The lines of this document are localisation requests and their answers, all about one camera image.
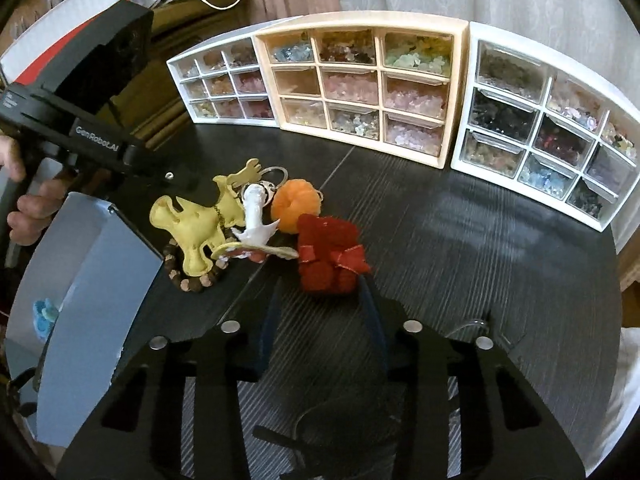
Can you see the white cloth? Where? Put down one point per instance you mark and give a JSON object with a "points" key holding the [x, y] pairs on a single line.
{"points": [[617, 390]]}

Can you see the small white drawer organizer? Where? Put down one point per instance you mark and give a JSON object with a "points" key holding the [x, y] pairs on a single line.
{"points": [[220, 85]]}

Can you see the white anchor charm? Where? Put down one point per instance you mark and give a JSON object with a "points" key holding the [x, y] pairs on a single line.
{"points": [[254, 215]]}

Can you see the person's left hand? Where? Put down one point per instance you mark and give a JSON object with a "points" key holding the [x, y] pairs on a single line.
{"points": [[37, 207]]}

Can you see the orange pom-pom charm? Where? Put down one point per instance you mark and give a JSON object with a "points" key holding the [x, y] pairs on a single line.
{"points": [[295, 207]]}

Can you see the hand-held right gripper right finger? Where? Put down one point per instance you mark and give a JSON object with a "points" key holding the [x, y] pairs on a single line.
{"points": [[375, 325]]}

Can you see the blue crochet flower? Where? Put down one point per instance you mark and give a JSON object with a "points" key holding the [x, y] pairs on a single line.
{"points": [[45, 317]]}

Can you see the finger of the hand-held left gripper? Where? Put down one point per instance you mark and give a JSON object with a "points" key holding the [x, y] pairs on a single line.
{"points": [[160, 170]]}

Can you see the red plush bear charm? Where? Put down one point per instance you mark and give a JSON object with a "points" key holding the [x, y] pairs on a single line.
{"points": [[327, 255]]}

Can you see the large white drawer organizer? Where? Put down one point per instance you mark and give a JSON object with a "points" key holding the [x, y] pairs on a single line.
{"points": [[540, 130]]}

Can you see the tan leather charm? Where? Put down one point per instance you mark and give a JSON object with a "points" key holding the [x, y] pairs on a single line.
{"points": [[245, 172]]}

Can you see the beige drawer organizer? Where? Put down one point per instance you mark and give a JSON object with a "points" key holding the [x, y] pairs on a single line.
{"points": [[360, 85]]}

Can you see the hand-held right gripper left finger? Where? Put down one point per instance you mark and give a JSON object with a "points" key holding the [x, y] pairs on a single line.
{"points": [[269, 325]]}

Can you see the grey-blue open box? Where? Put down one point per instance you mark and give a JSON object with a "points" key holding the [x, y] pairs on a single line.
{"points": [[95, 285]]}

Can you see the yellow leather animal charm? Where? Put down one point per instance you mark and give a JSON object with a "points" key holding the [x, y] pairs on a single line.
{"points": [[190, 230]]}

